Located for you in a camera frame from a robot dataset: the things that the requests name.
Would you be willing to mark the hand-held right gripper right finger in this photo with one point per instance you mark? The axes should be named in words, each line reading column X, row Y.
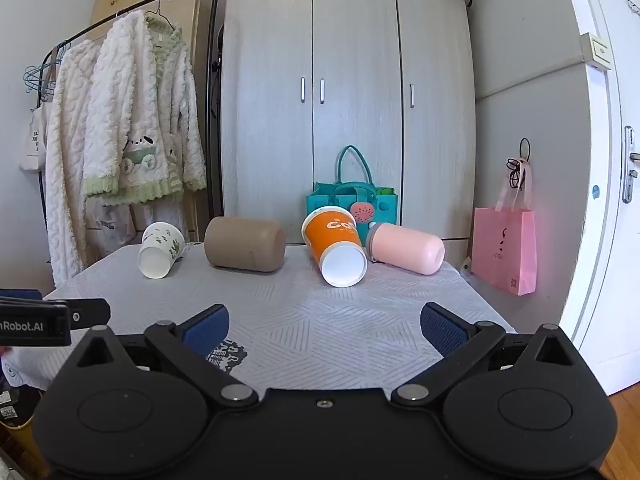
column 441, row 331

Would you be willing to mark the pink cup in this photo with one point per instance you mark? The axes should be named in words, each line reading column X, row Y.
column 410, row 247

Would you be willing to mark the white fluffy robe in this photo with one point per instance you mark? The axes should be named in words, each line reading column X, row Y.
column 70, row 135

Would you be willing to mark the black clothes rack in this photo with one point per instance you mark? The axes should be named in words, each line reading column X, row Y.
column 215, row 10

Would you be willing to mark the orange paper cup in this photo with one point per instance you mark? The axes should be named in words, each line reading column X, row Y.
column 332, row 235

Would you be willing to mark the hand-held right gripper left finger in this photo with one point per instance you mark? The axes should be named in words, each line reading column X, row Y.
column 207, row 331

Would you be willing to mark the pink paper bag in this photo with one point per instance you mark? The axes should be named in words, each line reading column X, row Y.
column 505, row 250

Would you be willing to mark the white cloth tote bag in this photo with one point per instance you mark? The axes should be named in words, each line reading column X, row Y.
column 32, row 145

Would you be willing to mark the grey wooden wardrobe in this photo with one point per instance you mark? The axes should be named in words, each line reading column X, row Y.
column 350, row 60

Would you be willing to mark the white patterned tablecloth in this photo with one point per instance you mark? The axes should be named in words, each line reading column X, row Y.
column 310, row 320

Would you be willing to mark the white cup with green print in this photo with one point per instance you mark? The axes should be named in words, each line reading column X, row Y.
column 160, row 255

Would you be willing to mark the white and green fluffy jacket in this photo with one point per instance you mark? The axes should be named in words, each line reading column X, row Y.
column 130, row 100

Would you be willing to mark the grey printed garment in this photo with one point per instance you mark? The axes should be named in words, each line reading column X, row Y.
column 107, row 222

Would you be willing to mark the white light switch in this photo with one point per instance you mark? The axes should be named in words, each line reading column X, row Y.
column 597, row 52

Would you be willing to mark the white door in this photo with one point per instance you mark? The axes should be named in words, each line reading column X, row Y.
column 605, row 260

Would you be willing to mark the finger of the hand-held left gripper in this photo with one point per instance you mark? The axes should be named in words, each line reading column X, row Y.
column 87, row 312

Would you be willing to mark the watermelon bag charm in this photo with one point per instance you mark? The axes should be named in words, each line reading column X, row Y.
column 362, row 212

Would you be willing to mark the brown cup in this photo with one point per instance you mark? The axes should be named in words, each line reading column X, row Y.
column 245, row 245

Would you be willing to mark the teal tote bag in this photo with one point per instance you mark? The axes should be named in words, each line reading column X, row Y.
column 384, row 210

